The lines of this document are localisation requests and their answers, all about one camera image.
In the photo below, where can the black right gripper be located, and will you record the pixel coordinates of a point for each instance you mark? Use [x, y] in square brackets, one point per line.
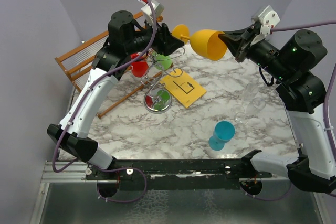
[241, 44]

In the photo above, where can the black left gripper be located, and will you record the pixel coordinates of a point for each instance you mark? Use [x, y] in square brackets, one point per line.
[165, 42]

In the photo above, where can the green plastic wine glass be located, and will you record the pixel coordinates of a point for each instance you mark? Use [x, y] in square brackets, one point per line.
[161, 62]

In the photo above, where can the orange plastic wine glass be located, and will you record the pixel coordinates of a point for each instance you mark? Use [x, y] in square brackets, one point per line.
[205, 42]

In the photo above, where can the red plastic wine glass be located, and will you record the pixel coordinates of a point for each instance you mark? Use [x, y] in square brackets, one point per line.
[140, 67]

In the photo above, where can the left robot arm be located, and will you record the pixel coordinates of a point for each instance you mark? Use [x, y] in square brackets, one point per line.
[126, 43]

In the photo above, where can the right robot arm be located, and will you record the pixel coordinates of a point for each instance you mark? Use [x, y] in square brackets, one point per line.
[305, 99]

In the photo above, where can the clear wine glass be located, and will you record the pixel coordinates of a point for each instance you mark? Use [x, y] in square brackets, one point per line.
[254, 104]
[240, 113]

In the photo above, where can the chrome wine glass rack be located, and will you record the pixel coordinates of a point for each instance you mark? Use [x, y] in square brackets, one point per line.
[158, 99]

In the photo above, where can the blue plastic wine glass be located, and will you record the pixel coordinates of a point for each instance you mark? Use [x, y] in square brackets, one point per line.
[223, 132]

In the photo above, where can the wooden dish rack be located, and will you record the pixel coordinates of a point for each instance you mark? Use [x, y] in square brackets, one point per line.
[77, 63]

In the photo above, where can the yellow Little Prince book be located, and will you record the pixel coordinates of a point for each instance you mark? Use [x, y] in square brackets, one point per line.
[183, 87]

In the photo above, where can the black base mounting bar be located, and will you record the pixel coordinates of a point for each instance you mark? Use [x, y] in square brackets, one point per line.
[177, 174]

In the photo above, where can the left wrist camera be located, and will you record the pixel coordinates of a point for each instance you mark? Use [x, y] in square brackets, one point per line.
[148, 14]

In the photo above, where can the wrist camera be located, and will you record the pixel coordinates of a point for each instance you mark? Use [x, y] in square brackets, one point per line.
[268, 19]
[148, 14]

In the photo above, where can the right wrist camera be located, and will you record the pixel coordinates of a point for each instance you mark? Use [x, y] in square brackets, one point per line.
[268, 19]

